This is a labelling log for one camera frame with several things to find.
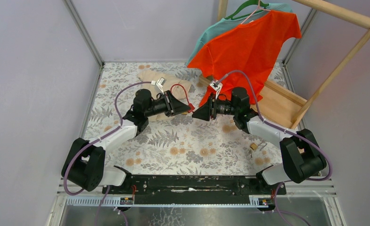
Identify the orange t-shirt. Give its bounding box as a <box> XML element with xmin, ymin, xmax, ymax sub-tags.
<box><xmin>188</xmin><ymin>10</ymin><xmax>302</xmax><ymax>104</ymax></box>

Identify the wooden clothes rack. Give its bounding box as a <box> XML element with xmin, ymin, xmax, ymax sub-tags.
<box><xmin>198</xmin><ymin>0</ymin><xmax>370</xmax><ymax>129</ymax></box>

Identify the green clothes hanger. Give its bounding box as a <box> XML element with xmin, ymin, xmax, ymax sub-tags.
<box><xmin>225</xmin><ymin>0</ymin><xmax>269</xmax><ymax>20</ymax></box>

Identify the brass padlock with keys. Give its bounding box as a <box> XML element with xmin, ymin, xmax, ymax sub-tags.
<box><xmin>249</xmin><ymin>142</ymin><xmax>267</xmax><ymax>158</ymax></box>

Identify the floral patterned table mat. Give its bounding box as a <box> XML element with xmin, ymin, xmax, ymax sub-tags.
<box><xmin>84</xmin><ymin>63</ymin><xmax>281</xmax><ymax>175</ymax></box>

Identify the beige folded cloth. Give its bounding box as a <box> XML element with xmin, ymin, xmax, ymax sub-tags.
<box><xmin>137</xmin><ymin>70</ymin><xmax>191</xmax><ymax>122</ymax></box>

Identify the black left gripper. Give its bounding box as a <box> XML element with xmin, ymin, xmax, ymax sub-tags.
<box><xmin>144</xmin><ymin>90</ymin><xmax>191</xmax><ymax>118</ymax></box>

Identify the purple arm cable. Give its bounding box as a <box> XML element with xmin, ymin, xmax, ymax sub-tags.
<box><xmin>62</xmin><ymin>81</ymin><xmax>157</xmax><ymax>196</ymax></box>
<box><xmin>216</xmin><ymin>70</ymin><xmax>334</xmax><ymax>182</ymax></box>

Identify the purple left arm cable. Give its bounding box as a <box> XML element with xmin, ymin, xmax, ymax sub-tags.
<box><xmin>62</xmin><ymin>81</ymin><xmax>157</xmax><ymax>196</ymax></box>

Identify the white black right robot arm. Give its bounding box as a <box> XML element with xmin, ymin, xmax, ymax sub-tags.
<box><xmin>192</xmin><ymin>87</ymin><xmax>327</xmax><ymax>194</ymax></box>

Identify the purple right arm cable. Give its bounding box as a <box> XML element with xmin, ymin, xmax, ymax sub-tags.
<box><xmin>216</xmin><ymin>70</ymin><xmax>334</xmax><ymax>182</ymax></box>

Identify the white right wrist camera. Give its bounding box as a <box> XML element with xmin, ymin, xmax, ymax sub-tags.
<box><xmin>209</xmin><ymin>80</ymin><xmax>223</xmax><ymax>100</ymax></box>

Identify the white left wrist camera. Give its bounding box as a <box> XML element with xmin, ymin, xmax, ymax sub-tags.
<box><xmin>155</xmin><ymin>77</ymin><xmax>166</xmax><ymax>94</ymax></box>

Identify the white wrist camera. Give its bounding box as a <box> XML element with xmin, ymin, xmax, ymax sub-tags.
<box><xmin>155</xmin><ymin>77</ymin><xmax>166</xmax><ymax>94</ymax></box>
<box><xmin>209</xmin><ymin>80</ymin><xmax>223</xmax><ymax>100</ymax></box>

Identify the white slotted cable duct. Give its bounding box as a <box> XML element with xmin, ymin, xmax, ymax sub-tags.
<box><xmin>66</xmin><ymin>195</ymin><xmax>274</xmax><ymax>209</ymax></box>

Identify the pink clothes hanger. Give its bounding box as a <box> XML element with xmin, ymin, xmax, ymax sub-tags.
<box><xmin>240</xmin><ymin>0</ymin><xmax>270</xmax><ymax>24</ymax></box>

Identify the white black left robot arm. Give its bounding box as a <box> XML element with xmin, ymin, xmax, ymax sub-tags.
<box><xmin>61</xmin><ymin>89</ymin><xmax>192</xmax><ymax>195</ymax></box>

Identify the teal t-shirt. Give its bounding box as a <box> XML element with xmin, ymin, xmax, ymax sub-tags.
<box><xmin>185</xmin><ymin>0</ymin><xmax>293</xmax><ymax>65</ymax></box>

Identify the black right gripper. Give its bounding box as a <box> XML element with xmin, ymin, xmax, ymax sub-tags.
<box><xmin>191</xmin><ymin>93</ymin><xmax>238</xmax><ymax>122</ymax></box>

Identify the red cable lock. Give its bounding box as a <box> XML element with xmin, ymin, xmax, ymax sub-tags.
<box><xmin>170</xmin><ymin>83</ymin><xmax>195</xmax><ymax>113</ymax></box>

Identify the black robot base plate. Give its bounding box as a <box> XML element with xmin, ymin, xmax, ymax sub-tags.
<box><xmin>102</xmin><ymin>173</ymin><xmax>287</xmax><ymax>199</ymax></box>

